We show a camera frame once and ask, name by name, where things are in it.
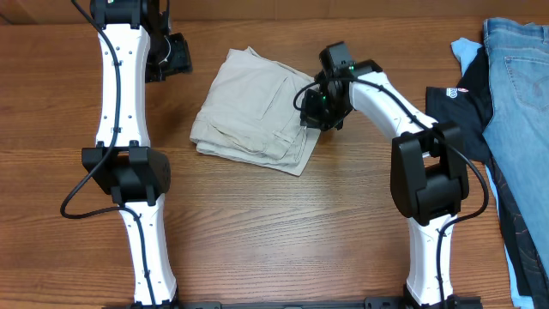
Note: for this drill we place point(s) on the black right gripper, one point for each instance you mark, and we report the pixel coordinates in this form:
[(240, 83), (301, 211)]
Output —
[(312, 119)]

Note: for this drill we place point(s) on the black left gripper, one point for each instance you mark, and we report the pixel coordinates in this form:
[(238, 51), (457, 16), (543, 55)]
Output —
[(183, 62)]

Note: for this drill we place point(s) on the beige khaki shorts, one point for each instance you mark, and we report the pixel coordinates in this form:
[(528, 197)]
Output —
[(249, 116)]

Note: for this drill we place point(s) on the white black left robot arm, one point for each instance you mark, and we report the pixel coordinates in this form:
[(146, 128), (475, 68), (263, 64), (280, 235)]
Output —
[(138, 47)]

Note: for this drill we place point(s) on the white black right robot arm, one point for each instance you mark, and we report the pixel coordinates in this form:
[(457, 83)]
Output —
[(428, 180)]

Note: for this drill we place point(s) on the black printed t-shirt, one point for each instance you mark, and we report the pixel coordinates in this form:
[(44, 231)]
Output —
[(469, 104)]

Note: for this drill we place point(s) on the light blue garment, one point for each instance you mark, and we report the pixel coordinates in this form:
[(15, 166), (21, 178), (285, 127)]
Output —
[(466, 51)]

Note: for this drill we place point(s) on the brown cardboard backboard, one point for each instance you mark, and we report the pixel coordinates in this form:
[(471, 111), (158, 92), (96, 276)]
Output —
[(24, 12)]

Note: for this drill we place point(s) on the blue denim jeans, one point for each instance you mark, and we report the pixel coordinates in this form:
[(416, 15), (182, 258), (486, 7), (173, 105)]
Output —
[(517, 134)]

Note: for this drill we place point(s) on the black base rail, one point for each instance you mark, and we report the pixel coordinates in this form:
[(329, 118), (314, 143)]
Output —
[(368, 303)]

